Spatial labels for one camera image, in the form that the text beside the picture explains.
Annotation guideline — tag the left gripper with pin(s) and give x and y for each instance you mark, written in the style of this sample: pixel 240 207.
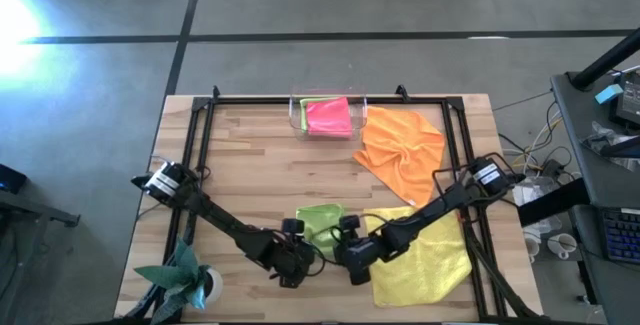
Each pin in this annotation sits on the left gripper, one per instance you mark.
pixel 295 257

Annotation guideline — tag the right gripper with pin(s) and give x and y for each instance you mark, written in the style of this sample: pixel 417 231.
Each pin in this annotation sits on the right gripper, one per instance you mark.
pixel 365 255

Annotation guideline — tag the yellow microfiber towel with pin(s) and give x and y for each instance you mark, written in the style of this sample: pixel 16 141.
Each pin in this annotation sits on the yellow microfiber towel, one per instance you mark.
pixel 430 270

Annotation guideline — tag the orange microfiber towel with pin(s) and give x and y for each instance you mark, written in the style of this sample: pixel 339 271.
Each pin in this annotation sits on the orange microfiber towel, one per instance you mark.
pixel 400 150

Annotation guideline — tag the pink microfiber towel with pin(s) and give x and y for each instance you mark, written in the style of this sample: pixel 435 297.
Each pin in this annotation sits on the pink microfiber towel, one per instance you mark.
pixel 330 117

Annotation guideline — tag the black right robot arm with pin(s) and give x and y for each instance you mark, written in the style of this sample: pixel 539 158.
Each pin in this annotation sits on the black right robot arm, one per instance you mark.
pixel 440 200

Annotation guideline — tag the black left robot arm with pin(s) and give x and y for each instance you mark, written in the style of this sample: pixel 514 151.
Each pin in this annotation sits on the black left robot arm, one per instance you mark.
pixel 215 210

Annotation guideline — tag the white plant pot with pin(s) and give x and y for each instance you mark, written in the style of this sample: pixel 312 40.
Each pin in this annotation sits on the white plant pot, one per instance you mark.
pixel 215 285

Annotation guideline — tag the artificial green plant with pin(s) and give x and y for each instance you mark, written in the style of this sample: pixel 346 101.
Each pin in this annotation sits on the artificial green plant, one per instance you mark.
pixel 180 275

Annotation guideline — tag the clear plastic bin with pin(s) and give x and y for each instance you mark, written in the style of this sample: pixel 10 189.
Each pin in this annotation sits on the clear plastic bin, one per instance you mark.
pixel 359 121

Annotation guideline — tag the white mug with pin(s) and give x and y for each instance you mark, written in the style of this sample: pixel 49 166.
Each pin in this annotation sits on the white mug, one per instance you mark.
pixel 562 245
pixel 531 246

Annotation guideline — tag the black power adapter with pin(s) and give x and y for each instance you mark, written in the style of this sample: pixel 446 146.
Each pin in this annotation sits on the black power adapter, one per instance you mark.
pixel 553 167

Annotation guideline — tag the grey side desk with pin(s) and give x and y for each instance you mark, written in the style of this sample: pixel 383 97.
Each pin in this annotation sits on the grey side desk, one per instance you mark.
pixel 580 130

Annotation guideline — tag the black backlit keyboard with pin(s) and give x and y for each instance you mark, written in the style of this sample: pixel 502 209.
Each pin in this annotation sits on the black backlit keyboard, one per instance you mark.
pixel 622 235

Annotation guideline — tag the black floor stand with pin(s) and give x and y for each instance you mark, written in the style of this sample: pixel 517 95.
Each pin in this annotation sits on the black floor stand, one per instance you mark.
pixel 30 210

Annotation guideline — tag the clear plastic bag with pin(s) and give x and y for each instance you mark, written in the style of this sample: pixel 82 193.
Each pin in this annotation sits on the clear plastic bag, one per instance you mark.
pixel 607 140

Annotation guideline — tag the cyan box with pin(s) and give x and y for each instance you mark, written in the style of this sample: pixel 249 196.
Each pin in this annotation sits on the cyan box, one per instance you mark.
pixel 607 94

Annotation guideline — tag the black electronic device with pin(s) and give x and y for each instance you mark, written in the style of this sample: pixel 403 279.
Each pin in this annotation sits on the black electronic device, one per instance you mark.
pixel 630 105

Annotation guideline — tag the black pole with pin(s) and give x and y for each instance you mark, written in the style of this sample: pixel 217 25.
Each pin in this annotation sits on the black pole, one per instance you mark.
pixel 605 60

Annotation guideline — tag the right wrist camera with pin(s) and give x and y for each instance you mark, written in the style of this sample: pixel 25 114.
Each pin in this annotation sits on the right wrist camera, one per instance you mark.
pixel 350 225

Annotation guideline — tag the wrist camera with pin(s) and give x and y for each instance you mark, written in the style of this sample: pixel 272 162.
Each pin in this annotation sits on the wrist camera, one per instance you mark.
pixel 293 227
pixel 350 225

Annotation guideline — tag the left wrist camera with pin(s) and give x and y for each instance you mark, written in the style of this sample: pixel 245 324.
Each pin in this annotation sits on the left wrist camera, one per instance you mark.
pixel 293 227

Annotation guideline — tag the black metal table frame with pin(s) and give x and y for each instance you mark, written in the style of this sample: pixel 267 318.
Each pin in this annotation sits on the black metal table frame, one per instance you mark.
pixel 250 100

